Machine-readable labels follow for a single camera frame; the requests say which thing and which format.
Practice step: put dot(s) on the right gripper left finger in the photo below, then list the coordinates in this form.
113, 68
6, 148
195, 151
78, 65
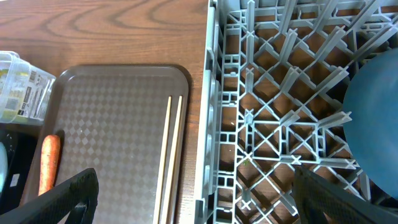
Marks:
75, 199

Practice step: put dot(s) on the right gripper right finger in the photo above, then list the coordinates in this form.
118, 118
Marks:
317, 201

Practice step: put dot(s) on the orange carrot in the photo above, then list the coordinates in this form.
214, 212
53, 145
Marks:
50, 153

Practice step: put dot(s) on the light blue rice bowl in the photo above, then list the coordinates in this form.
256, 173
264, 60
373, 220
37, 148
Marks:
3, 165

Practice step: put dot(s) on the blue plate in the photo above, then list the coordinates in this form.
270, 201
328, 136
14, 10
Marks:
371, 100

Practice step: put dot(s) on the grey dishwasher rack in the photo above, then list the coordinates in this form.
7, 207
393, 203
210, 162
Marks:
274, 79

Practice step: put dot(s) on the dark brown serving tray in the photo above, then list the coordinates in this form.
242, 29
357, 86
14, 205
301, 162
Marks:
111, 118

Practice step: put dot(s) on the clear plastic bin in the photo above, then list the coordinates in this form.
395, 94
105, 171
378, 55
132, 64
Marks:
25, 91

